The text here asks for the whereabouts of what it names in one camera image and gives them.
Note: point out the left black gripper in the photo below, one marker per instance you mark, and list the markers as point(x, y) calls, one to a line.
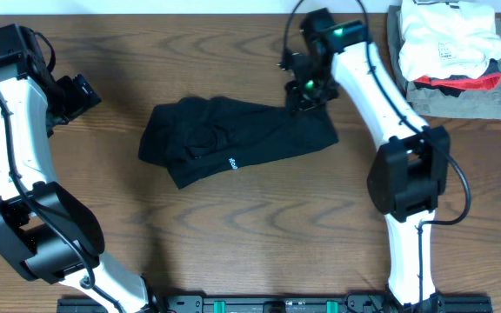
point(83, 102)

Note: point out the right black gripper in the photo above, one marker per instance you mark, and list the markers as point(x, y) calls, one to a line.
point(298, 104)

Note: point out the black t-shirt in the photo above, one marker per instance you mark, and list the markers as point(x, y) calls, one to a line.
point(197, 137)

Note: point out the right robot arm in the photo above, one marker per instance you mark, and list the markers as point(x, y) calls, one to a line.
point(407, 175)

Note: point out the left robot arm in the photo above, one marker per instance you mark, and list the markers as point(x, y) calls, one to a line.
point(45, 232)

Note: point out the white folded garment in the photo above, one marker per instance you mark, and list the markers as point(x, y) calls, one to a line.
point(444, 39)

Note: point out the red and black folded garment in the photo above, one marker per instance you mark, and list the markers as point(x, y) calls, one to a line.
point(455, 85)

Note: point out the grey folded garment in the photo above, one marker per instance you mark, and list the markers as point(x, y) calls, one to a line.
point(469, 104)

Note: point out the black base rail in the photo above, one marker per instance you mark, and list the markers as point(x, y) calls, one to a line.
point(362, 302)

